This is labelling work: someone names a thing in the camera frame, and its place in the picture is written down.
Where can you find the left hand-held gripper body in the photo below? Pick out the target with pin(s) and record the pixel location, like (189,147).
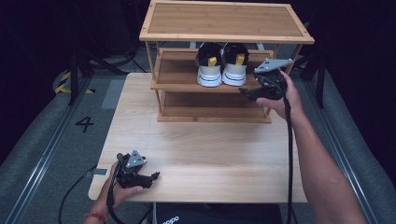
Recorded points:
(132,169)

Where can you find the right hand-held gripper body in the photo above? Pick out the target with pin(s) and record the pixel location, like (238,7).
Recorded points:
(271,81)

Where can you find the black-white sneaker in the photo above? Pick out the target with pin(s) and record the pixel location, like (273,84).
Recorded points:
(209,73)
(235,73)

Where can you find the wooden shoe rack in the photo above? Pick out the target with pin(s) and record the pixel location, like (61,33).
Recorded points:
(224,20)

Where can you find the person's right hand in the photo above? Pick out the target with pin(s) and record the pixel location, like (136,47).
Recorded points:
(291,99)

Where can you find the person's left hand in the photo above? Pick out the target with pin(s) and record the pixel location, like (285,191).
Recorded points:
(116,194)

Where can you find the grey rectangular tag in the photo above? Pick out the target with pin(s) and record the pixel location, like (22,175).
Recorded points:
(98,172)

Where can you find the black metal stand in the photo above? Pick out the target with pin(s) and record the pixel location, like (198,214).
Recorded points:
(320,84)
(73,77)

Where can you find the person's dark clothing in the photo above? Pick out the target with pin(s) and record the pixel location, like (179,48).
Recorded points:
(218,214)

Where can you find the metal floor rail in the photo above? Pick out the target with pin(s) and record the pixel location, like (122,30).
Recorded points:
(342,155)
(40,161)

